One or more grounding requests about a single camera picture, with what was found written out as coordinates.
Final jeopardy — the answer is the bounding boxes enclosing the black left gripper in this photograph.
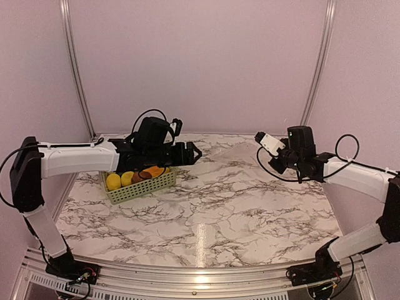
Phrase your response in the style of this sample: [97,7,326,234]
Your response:
[146,142,203,168]

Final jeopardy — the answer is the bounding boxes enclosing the yellow lemon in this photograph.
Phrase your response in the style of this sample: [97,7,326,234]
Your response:
[106,173,122,191]
[121,171,134,187]

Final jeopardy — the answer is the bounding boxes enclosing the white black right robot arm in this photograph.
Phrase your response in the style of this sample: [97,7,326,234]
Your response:
[255,126,399,285]

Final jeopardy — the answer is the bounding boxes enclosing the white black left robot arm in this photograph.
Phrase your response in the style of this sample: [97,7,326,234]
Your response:
[9,117,202,278]

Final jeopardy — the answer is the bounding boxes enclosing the pale green perforated basket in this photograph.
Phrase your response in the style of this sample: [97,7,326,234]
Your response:
[99,167,179,205]

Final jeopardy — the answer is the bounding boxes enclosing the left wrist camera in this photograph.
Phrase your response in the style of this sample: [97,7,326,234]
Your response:
[170,118,183,137]

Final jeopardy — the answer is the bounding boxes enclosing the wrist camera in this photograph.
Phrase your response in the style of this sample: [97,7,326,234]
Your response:
[170,118,183,137]
[254,131,286,158]

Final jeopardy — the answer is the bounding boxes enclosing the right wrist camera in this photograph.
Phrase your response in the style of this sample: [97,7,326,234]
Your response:
[254,131,286,158]

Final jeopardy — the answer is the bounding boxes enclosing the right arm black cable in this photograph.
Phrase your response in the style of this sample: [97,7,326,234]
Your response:
[336,134,400,176]

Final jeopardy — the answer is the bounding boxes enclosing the right aluminium corner post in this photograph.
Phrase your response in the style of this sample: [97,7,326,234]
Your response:
[300,0,337,126]

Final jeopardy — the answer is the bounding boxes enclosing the aluminium corner post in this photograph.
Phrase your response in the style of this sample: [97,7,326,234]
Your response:
[59,0,96,139]
[300,0,337,126]

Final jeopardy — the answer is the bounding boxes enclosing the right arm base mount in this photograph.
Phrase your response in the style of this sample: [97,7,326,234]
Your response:
[286,261,343,286]

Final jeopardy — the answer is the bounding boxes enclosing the left aluminium corner post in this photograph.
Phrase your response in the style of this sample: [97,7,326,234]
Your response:
[59,0,96,139]

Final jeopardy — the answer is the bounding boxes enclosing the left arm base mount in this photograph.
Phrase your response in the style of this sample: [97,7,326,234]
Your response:
[46,259,100,285]

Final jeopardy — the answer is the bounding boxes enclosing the aluminium front frame rail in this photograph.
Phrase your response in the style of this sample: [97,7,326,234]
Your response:
[18,246,376,300]

